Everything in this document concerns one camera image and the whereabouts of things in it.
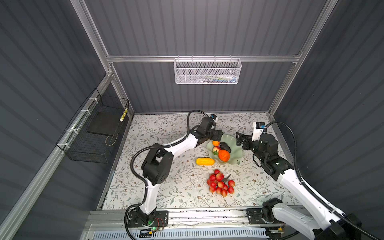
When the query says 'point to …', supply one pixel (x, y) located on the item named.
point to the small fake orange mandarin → (216, 143)
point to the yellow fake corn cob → (205, 161)
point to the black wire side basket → (91, 136)
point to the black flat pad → (105, 123)
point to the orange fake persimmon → (224, 155)
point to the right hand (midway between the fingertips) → (245, 134)
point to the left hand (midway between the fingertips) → (215, 129)
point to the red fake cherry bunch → (216, 183)
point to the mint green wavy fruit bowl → (236, 153)
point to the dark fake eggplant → (224, 146)
